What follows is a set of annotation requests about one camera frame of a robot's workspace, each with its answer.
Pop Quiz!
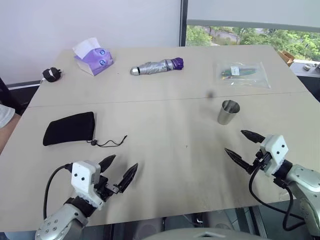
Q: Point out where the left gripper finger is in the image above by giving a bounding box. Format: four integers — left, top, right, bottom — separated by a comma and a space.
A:
116, 162, 139, 194
98, 154, 117, 174

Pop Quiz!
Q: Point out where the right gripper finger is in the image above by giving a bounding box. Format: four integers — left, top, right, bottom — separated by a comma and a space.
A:
240, 129, 267, 145
224, 147, 254, 173

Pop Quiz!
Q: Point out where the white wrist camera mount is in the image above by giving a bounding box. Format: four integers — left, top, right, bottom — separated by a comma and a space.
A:
70, 160, 105, 210
259, 134, 290, 177

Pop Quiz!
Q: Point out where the black window frame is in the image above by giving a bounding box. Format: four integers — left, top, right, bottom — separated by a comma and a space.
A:
179, 0, 189, 48

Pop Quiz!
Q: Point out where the small black rolled pouch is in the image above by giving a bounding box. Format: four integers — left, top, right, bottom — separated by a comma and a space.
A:
41, 66, 64, 83

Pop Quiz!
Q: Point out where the white roller blind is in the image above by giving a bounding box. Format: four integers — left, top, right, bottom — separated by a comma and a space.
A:
186, 0, 320, 33

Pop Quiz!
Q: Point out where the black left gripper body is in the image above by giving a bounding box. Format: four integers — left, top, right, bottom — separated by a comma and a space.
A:
93, 172, 121, 203

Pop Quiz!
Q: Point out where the person in grey sleeve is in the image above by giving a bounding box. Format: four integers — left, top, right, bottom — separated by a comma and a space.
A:
0, 103, 23, 154

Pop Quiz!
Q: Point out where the clear plastic zip bag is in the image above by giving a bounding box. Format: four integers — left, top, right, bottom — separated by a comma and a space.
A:
213, 61, 272, 90

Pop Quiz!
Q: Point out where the small metal item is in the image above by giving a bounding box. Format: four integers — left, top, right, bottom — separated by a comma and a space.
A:
302, 63, 320, 73

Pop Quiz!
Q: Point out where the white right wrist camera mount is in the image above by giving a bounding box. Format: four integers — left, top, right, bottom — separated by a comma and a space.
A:
259, 134, 290, 177

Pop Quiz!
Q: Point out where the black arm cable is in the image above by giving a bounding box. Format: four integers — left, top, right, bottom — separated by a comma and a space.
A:
248, 163, 305, 232
42, 163, 74, 221

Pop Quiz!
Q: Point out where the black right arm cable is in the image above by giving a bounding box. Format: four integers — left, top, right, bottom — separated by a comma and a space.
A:
248, 163, 305, 232

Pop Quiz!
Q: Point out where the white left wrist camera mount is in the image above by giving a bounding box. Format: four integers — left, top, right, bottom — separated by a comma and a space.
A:
70, 160, 105, 210

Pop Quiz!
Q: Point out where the purple tissue box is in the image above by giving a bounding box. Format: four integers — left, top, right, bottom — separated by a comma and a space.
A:
72, 37, 116, 77

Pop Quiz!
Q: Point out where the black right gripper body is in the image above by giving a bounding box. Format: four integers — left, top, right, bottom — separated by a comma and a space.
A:
245, 146, 273, 176

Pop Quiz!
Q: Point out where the brown cardboard box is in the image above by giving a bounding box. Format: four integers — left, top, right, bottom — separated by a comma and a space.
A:
276, 49, 296, 68

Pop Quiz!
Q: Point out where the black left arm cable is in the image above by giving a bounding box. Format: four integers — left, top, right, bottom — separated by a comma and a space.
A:
42, 163, 74, 221

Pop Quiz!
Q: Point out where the stainless steel cup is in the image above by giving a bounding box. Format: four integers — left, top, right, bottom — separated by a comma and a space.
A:
216, 99, 241, 125

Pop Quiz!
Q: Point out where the silver purple folded umbrella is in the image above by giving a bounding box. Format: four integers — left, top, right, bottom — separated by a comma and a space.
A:
129, 57, 185, 76

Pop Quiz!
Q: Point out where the dark side cabinet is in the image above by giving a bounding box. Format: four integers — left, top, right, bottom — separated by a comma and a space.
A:
290, 59, 320, 103

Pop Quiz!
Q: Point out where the black drawstring pouch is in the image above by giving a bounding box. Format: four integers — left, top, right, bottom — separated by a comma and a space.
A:
42, 111, 129, 148

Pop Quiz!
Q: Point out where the grey rounded robot torso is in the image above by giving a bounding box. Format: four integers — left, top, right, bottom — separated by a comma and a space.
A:
141, 226, 266, 240

